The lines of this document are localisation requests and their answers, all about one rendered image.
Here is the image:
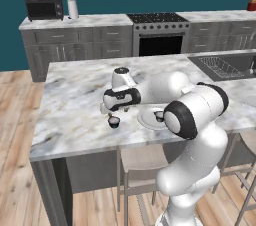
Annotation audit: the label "red kettle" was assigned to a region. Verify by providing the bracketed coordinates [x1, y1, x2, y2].
[246, 0, 256, 12]

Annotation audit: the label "white round plate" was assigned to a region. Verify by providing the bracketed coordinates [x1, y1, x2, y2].
[136, 106, 174, 132]

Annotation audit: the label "pale wooden bar stool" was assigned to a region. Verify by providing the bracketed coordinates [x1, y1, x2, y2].
[211, 129, 256, 226]
[116, 143, 172, 226]

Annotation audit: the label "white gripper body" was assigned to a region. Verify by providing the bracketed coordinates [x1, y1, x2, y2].
[99, 101, 131, 116]

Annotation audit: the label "grey sink basin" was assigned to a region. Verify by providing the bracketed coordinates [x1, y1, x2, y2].
[187, 52, 256, 83]

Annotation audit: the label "dark yogurt container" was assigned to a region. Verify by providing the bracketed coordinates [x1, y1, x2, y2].
[154, 110, 165, 123]
[107, 116, 121, 130]

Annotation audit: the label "black toaster oven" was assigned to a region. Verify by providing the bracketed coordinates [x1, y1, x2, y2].
[24, 0, 65, 22]

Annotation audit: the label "grey base cupboards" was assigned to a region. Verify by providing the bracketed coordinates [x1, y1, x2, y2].
[181, 19, 256, 55]
[19, 23, 134, 83]

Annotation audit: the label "white paper towel roll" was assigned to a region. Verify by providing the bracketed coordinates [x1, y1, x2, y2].
[67, 0, 80, 21]

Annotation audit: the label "grey kitchen island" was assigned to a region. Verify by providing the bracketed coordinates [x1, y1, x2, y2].
[28, 49, 256, 226]

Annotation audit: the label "steel stove with oven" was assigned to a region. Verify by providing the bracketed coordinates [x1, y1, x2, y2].
[126, 12, 191, 58]

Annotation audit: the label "grey sink tap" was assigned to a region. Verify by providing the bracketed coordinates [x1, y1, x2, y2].
[245, 65, 256, 76]

